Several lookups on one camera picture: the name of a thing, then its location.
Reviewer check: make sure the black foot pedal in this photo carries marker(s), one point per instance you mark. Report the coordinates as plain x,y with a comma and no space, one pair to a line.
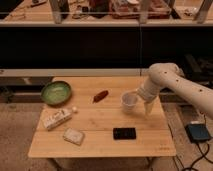
197,133

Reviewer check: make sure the black rectangular phone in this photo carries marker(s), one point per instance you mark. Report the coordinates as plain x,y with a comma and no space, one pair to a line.
124,133

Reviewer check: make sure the white carton box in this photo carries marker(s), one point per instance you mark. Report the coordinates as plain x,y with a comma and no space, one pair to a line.
56,119

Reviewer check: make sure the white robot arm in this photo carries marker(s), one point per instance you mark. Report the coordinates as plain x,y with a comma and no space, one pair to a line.
167,75

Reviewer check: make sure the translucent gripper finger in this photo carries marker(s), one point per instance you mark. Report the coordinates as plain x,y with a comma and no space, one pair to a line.
148,107

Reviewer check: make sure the wooden shelf with clutter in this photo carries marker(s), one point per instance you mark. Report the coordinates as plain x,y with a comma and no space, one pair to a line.
106,13

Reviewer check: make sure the wooden table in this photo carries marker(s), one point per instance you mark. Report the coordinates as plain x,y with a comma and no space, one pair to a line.
97,121

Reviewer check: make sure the green ceramic bowl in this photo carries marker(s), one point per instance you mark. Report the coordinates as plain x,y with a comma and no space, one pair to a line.
55,93

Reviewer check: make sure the red sausage toy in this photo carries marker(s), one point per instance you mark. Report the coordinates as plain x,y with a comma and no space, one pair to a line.
98,97

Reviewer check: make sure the white sponge block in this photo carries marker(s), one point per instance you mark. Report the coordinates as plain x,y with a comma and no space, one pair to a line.
74,136

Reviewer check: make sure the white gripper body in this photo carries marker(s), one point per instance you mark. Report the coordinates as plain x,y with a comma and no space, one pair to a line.
148,91

